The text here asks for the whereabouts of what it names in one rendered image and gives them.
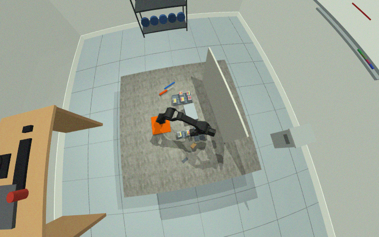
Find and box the beige flat panel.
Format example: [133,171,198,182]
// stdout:
[202,47,249,143]

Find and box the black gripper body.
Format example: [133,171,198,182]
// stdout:
[189,129,203,137]

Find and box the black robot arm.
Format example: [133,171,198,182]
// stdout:
[156,107,216,137]

